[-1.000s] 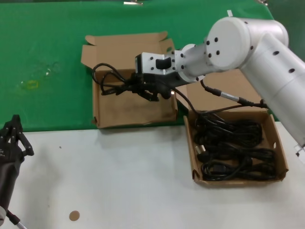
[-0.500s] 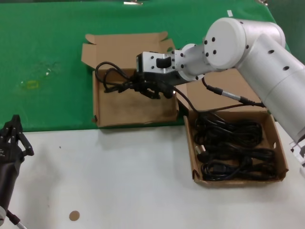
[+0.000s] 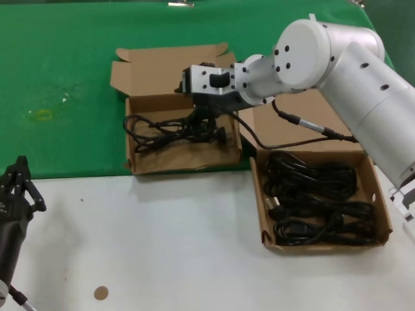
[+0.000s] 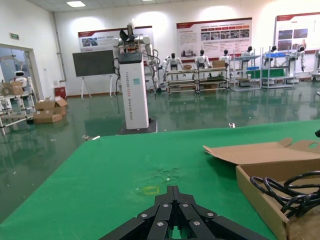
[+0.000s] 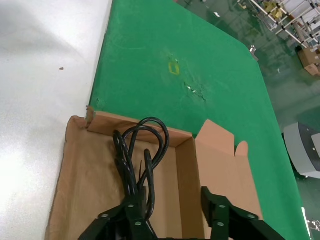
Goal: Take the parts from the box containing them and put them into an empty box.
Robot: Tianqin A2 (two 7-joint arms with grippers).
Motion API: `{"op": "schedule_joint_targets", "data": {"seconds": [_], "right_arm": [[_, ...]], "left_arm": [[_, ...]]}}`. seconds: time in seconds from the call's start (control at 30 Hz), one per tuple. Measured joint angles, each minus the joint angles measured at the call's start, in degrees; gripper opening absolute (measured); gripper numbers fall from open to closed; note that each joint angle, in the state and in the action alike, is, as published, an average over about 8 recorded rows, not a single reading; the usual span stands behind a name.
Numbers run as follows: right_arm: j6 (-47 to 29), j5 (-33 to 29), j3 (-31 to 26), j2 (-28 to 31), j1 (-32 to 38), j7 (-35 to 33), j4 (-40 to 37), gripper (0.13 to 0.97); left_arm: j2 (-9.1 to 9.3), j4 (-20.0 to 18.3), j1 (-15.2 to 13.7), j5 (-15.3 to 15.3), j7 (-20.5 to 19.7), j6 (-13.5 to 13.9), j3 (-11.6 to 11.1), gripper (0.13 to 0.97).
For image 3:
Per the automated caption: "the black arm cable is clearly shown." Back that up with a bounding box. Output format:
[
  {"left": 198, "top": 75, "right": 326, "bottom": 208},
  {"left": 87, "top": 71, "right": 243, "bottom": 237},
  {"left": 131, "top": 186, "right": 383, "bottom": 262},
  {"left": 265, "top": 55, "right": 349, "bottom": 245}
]
[
  {"left": 7, "top": 284, "right": 35, "bottom": 311},
  {"left": 226, "top": 98, "right": 359, "bottom": 150}
]

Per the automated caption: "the black power cable bundle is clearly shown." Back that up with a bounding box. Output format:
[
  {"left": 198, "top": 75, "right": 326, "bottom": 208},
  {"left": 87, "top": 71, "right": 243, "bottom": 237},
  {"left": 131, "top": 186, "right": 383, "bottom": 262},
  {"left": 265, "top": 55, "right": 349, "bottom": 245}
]
[
  {"left": 274, "top": 215, "right": 381, "bottom": 248},
  {"left": 123, "top": 111, "right": 233, "bottom": 154},
  {"left": 268, "top": 196, "right": 377, "bottom": 228},
  {"left": 265, "top": 151, "right": 359, "bottom": 203}
]

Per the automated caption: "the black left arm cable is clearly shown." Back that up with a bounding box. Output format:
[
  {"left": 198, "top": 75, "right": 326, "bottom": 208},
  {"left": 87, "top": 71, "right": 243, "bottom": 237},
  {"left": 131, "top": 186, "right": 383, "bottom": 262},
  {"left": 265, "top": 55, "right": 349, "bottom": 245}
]
[{"left": 7, "top": 284, "right": 35, "bottom": 311}]

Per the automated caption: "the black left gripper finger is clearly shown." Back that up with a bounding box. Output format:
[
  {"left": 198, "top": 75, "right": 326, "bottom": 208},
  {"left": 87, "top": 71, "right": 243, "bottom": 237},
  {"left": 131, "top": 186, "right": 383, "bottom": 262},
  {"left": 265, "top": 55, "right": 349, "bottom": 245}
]
[
  {"left": 3, "top": 155, "right": 24, "bottom": 196},
  {"left": 19, "top": 156, "right": 47, "bottom": 213}
]

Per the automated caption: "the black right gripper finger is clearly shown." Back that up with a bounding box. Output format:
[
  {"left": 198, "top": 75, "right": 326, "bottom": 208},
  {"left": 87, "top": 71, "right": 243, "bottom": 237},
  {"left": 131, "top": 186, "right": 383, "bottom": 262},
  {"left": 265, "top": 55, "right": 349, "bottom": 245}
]
[
  {"left": 189, "top": 109, "right": 207, "bottom": 131},
  {"left": 208, "top": 111, "right": 225, "bottom": 137}
]

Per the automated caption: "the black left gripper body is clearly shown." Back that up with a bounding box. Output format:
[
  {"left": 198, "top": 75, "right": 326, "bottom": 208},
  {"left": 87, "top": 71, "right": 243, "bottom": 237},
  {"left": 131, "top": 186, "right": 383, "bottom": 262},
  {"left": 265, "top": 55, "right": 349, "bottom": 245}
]
[{"left": 0, "top": 174, "right": 35, "bottom": 284}]

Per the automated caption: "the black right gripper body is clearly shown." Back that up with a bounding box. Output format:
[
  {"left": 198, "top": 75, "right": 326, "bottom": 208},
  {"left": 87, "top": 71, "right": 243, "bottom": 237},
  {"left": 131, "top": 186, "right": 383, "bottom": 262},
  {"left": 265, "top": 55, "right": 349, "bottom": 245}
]
[{"left": 193, "top": 95, "right": 240, "bottom": 115}]

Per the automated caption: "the crumpled clear tape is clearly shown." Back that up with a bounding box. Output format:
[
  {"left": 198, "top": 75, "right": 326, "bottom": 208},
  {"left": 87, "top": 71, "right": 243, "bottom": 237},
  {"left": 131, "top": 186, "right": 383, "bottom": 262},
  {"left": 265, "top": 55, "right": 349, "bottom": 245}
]
[{"left": 58, "top": 83, "right": 82, "bottom": 105}]

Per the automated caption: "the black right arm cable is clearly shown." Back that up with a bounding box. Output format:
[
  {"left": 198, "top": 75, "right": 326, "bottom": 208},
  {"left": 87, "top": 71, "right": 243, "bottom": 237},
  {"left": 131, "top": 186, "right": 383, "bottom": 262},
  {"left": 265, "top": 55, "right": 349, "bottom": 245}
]
[{"left": 226, "top": 98, "right": 359, "bottom": 150}]

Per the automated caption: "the open brown cardboard box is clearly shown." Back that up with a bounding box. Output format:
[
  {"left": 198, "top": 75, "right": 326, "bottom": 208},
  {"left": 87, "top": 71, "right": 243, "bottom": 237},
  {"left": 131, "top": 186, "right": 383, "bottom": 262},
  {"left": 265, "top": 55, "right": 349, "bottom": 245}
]
[
  {"left": 110, "top": 41, "right": 243, "bottom": 176},
  {"left": 237, "top": 87, "right": 394, "bottom": 251}
]

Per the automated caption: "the green table cloth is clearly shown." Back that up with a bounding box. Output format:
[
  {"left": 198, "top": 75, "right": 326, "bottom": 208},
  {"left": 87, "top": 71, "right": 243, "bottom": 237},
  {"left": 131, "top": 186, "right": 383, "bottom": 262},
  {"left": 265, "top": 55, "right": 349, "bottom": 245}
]
[{"left": 0, "top": 0, "right": 415, "bottom": 182}]

